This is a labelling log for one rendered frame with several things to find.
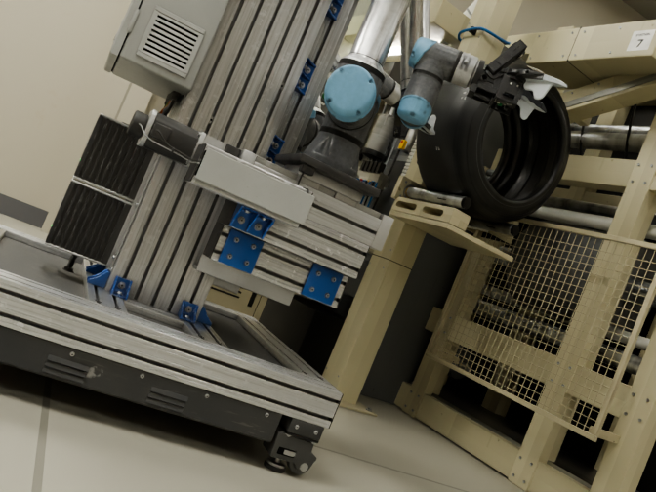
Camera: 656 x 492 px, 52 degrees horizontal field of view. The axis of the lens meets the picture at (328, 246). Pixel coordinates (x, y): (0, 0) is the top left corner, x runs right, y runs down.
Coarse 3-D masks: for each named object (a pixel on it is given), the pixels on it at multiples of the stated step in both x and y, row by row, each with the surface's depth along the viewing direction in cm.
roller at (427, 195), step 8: (408, 192) 270; (416, 192) 266; (424, 192) 262; (432, 192) 258; (440, 192) 255; (424, 200) 263; (432, 200) 257; (440, 200) 253; (448, 200) 249; (456, 200) 245; (464, 200) 243; (464, 208) 244
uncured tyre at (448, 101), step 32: (512, 64) 248; (448, 96) 249; (448, 128) 243; (480, 128) 239; (512, 128) 285; (544, 128) 277; (448, 160) 244; (480, 160) 242; (512, 160) 288; (544, 160) 278; (448, 192) 254; (480, 192) 245; (512, 192) 283; (544, 192) 261
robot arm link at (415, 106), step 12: (420, 72) 156; (408, 84) 158; (420, 84) 155; (432, 84) 156; (408, 96) 156; (420, 96) 155; (432, 96) 156; (408, 108) 155; (420, 108) 155; (408, 120) 160; (420, 120) 157
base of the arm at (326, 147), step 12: (324, 132) 169; (336, 132) 167; (312, 144) 169; (324, 144) 167; (336, 144) 166; (348, 144) 168; (360, 144) 171; (312, 156) 166; (324, 156) 165; (336, 156) 166; (348, 156) 167; (336, 168) 165; (348, 168) 167
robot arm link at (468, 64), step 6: (468, 54) 157; (462, 60) 155; (468, 60) 155; (474, 60) 155; (462, 66) 155; (468, 66) 155; (474, 66) 155; (456, 72) 156; (462, 72) 155; (468, 72) 155; (474, 72) 155; (456, 78) 157; (462, 78) 156; (468, 78) 156; (456, 84) 159; (462, 84) 158; (468, 84) 157
